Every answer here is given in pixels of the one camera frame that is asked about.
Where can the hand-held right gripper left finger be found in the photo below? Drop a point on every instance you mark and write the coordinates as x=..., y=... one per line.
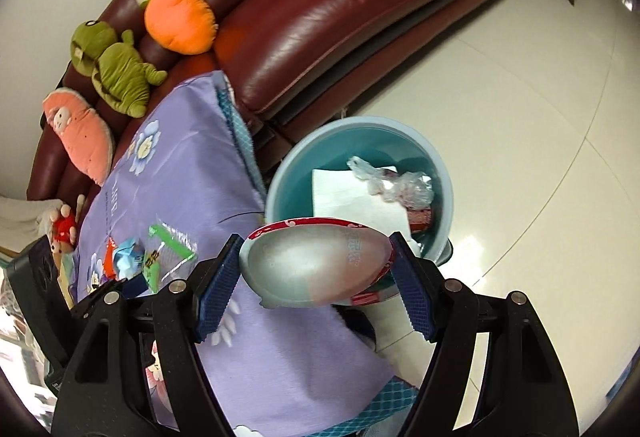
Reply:
x=220, y=277

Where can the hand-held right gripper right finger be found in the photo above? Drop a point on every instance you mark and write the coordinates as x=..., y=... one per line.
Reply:
x=410, y=287

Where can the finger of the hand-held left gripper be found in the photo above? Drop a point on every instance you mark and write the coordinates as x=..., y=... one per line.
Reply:
x=131, y=288

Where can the clear green-label plastic packet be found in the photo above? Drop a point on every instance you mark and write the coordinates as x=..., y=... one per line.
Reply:
x=172, y=244

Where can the red-rimmed white paper bowl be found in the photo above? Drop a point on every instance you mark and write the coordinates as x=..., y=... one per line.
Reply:
x=310, y=267

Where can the clear plastic wrap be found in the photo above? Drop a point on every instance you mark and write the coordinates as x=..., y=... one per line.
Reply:
x=400, y=187

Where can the white paper napkin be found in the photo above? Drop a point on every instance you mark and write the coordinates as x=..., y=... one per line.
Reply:
x=345, y=197

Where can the blue plastic bin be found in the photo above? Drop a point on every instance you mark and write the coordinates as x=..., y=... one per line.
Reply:
x=300, y=167

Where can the blue snack packet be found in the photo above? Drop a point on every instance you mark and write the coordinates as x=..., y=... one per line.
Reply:
x=127, y=257

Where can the small orange packet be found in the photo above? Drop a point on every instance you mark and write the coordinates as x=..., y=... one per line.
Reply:
x=108, y=259

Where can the small red doll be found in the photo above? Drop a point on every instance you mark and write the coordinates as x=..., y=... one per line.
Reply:
x=65, y=227

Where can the white cloth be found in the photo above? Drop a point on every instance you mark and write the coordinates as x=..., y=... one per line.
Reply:
x=20, y=217

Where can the purple floral blanket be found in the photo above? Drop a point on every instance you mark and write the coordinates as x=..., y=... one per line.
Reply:
x=280, y=357

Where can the pink plush toy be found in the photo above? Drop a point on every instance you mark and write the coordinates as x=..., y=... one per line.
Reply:
x=80, y=142

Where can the green frog plush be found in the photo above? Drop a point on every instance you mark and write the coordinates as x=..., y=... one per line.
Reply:
x=120, y=77

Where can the orange carrot bunny plush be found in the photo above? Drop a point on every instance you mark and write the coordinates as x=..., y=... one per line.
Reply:
x=177, y=17

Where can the dark red leather sofa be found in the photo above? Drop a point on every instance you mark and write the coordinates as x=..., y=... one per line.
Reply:
x=320, y=17

